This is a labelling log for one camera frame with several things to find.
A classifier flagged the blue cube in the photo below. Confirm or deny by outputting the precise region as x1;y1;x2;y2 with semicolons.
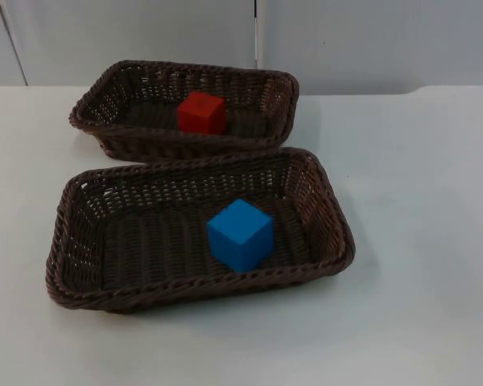
206;198;275;275

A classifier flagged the red cube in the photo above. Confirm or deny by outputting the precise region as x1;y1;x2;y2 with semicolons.
176;91;227;134

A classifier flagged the dark brown wicker basket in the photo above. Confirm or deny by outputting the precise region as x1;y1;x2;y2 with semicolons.
44;146;357;315
68;60;300;163

